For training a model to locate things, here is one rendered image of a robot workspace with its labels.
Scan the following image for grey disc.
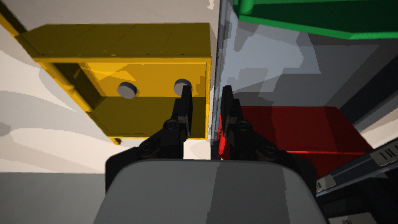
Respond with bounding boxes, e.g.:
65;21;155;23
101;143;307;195
117;82;137;99
174;79;192;96

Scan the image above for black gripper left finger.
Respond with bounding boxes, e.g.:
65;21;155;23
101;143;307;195
105;85;193;194

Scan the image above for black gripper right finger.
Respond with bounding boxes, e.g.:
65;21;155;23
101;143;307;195
220;85;317;201

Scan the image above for black metal shelf rack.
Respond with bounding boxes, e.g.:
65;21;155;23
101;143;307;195
210;0;398;197

